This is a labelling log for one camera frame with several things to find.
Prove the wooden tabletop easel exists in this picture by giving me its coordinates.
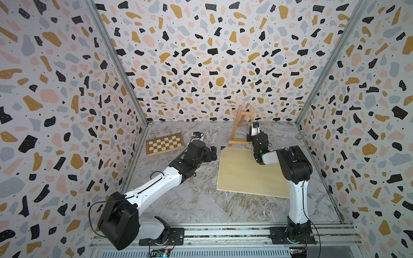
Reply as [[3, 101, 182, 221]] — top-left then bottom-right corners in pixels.
[[228, 105, 256, 147]]

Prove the light wooden canvas board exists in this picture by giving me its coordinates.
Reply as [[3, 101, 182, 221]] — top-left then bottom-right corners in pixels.
[[217, 147, 290, 198]]

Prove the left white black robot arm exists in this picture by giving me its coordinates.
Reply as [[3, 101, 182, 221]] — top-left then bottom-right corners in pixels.
[[97, 140, 217, 250]]

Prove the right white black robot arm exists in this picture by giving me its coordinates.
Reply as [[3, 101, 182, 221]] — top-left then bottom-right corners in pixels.
[[246, 129, 313, 243]]

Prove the wooden chess board box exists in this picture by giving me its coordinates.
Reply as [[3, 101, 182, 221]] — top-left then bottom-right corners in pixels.
[[146, 133, 185, 157]]

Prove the green circuit board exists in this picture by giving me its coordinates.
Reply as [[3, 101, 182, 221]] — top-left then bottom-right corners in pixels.
[[149, 249, 171, 258]]

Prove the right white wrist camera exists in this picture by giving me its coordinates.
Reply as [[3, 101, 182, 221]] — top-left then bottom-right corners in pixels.
[[250, 121, 261, 137]]

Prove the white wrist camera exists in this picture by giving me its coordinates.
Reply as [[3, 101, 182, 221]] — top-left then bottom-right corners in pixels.
[[191, 132, 204, 141], [250, 121, 261, 137]]

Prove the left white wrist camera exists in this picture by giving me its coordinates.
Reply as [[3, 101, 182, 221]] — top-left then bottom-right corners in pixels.
[[191, 132, 204, 141]]

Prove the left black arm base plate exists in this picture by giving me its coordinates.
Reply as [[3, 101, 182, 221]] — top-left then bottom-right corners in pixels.
[[139, 227, 185, 247]]

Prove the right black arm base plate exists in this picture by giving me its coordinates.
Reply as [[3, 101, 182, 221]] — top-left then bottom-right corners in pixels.
[[269, 226, 318, 245]]

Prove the right circuit board with wires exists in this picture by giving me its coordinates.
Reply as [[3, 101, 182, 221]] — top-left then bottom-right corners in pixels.
[[289, 247, 308, 258]]

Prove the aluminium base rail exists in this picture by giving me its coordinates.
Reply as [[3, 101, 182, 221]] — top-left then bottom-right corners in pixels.
[[89, 223, 368, 258]]

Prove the left aluminium corner post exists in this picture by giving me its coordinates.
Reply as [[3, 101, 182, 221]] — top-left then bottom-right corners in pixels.
[[84, 0, 148, 127]]

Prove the aluminium corner post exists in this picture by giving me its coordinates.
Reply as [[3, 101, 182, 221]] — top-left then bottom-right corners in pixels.
[[295, 0, 369, 126], [84, 0, 148, 127]]

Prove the right aluminium corner post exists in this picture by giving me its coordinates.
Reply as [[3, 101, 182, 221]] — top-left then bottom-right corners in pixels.
[[295, 0, 369, 126]]

